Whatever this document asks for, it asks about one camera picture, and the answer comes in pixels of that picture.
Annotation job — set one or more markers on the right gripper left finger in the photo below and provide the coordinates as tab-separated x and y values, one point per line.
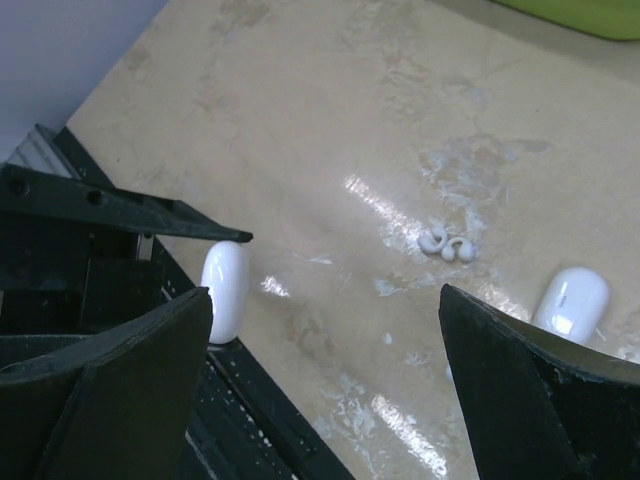
114	405

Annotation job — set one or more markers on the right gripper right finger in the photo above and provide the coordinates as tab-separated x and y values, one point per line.
537	406

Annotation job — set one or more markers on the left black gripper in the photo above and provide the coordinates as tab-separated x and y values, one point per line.
60	277

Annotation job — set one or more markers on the white gold-rimmed charging case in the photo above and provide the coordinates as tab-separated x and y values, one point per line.
225	274

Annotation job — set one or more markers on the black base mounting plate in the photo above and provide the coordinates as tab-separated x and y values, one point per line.
243	426

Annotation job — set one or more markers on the white clip earbud right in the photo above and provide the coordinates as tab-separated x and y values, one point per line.
458	248

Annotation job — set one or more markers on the white clip earbud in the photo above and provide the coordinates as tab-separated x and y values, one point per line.
433	241
458	248

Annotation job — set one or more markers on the white clip earbud left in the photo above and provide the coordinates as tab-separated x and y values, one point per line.
433	241

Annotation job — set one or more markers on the green plastic basket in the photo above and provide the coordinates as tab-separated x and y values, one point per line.
616	20

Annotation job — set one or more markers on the aluminium frame rail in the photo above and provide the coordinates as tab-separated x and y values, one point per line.
38	152

